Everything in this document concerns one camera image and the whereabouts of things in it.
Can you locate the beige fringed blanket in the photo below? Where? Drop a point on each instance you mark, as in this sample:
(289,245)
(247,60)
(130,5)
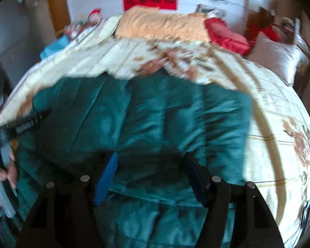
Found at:
(160,24)

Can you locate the wooden door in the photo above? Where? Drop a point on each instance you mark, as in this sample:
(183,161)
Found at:
(58,10)

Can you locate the white pillow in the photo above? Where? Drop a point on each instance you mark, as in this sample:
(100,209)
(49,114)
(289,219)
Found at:
(273,56)

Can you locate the red cushion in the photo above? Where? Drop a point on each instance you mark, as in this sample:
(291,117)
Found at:
(226,36)

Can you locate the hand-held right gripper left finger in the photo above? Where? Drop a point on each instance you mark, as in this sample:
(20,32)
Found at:
(108,178)

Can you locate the red hat plush toy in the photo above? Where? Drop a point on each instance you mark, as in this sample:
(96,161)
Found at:
(95,16)

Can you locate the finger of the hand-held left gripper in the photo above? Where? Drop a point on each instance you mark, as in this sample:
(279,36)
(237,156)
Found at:
(44,114)

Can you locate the red clothes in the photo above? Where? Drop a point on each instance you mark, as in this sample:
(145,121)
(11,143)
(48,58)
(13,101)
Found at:
(270,32)

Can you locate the grey refrigerator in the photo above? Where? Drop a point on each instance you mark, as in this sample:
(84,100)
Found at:
(18,36)

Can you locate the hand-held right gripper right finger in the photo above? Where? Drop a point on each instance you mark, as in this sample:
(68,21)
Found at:
(196,178)

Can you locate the green quilted puffer jacket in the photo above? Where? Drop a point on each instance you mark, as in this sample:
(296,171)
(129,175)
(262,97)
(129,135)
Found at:
(155,113)

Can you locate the person's left hand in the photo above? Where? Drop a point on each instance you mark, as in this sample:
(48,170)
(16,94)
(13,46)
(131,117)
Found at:
(13,173)

